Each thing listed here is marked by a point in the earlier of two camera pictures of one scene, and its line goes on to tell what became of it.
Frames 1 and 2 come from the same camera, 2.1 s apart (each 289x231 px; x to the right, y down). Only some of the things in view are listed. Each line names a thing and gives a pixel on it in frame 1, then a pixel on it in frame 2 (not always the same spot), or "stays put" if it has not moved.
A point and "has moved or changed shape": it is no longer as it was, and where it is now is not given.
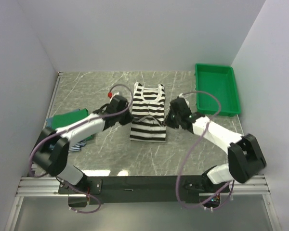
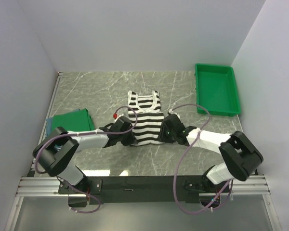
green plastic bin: [219, 82] stays put
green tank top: [62, 120] stays put
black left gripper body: [125, 118] → [126, 138]
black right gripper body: [172, 120] → [167, 136]
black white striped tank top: [148, 114] has moved or changed shape
